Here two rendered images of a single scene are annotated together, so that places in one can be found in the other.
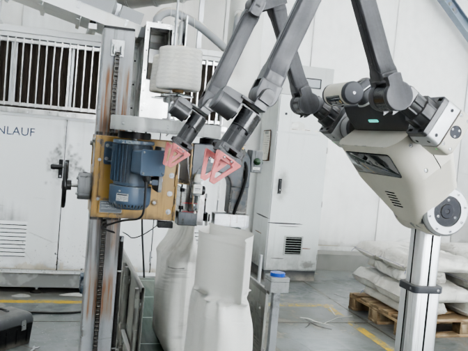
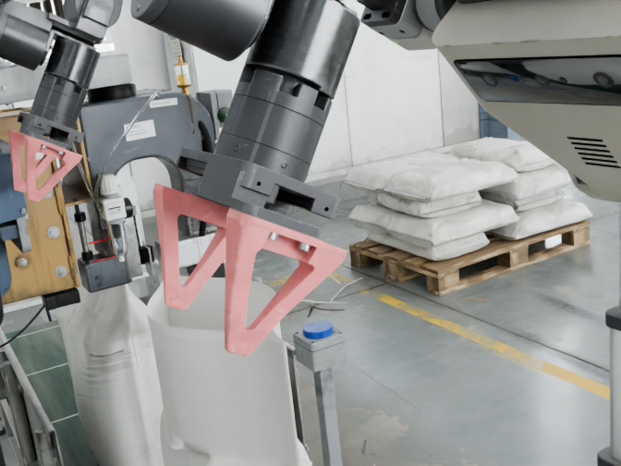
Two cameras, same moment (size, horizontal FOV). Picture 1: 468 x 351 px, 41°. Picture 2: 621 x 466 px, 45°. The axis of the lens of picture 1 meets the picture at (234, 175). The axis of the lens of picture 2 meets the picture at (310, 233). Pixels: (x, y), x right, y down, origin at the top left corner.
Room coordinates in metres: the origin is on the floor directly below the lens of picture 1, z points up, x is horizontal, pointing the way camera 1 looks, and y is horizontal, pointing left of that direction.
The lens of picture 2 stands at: (1.11, 0.09, 1.42)
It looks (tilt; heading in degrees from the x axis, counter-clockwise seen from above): 15 degrees down; 348
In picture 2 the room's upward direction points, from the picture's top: 6 degrees counter-clockwise
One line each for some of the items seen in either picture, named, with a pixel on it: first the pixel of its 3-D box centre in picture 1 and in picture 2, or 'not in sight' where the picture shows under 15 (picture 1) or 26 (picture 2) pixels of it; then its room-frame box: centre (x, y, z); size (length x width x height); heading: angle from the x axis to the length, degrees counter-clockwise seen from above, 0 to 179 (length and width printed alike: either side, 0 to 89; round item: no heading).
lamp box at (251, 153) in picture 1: (254, 161); (216, 114); (2.58, -0.08, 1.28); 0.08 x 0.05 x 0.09; 16
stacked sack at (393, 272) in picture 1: (405, 269); (421, 196); (5.09, -1.47, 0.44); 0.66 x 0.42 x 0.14; 10
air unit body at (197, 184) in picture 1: (197, 193); (116, 217); (2.44, 0.14, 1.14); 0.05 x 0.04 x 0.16; 106
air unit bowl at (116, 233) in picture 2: (195, 203); (117, 238); (2.44, 0.14, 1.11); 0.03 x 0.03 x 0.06
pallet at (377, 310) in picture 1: (436, 313); (468, 243); (5.19, -1.79, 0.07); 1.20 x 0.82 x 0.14; 108
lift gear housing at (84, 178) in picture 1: (83, 185); not in sight; (2.45, 0.59, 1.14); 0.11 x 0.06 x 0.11; 16
